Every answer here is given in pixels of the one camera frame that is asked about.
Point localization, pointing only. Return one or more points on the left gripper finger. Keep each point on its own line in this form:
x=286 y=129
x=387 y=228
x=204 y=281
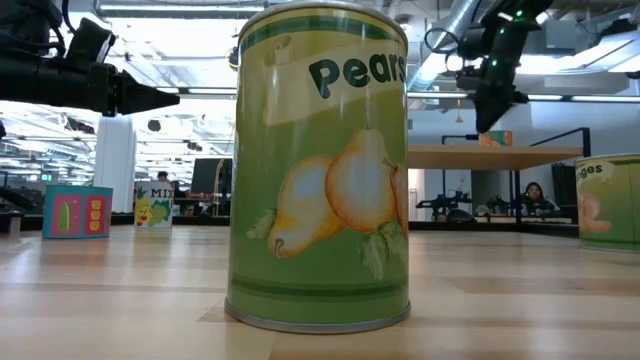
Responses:
x=142 y=96

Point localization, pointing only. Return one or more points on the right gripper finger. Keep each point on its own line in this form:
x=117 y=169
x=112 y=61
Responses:
x=490 y=112

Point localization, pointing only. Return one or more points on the white mix fruit can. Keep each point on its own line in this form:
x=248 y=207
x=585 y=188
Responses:
x=152 y=205

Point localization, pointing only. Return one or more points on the teal and pink can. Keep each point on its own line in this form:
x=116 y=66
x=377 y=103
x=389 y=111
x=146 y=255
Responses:
x=77 y=212

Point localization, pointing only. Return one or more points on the green oranges can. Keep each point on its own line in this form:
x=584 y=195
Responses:
x=610 y=210

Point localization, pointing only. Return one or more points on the green pears can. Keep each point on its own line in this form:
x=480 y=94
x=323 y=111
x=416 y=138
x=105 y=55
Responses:
x=320 y=175

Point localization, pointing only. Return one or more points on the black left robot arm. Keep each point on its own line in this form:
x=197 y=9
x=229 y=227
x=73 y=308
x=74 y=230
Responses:
x=15 y=80

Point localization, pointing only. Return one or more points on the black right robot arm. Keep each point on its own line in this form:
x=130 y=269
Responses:
x=520 y=15

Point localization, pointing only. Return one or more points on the black background robot arm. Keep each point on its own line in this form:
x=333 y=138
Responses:
x=442 y=202

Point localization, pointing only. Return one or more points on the wooden shelf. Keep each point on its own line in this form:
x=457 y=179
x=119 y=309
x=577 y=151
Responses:
x=475 y=157

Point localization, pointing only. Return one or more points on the teal and orange can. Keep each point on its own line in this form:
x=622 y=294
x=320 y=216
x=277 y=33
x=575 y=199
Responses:
x=500 y=140

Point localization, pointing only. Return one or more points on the white round column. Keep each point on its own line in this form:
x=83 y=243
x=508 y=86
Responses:
x=115 y=165

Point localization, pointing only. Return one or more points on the person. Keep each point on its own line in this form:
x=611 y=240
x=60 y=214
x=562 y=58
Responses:
x=534 y=192
x=163 y=176

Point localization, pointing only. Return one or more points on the black background monitor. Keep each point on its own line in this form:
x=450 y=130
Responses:
x=207 y=175

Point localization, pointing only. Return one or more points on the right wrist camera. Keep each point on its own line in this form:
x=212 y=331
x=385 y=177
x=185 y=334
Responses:
x=469 y=77

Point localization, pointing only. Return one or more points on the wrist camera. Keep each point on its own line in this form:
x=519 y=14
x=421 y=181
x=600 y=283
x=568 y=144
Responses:
x=90 y=42
x=469 y=77

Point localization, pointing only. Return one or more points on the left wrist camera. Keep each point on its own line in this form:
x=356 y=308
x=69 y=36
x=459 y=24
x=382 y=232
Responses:
x=90 y=42

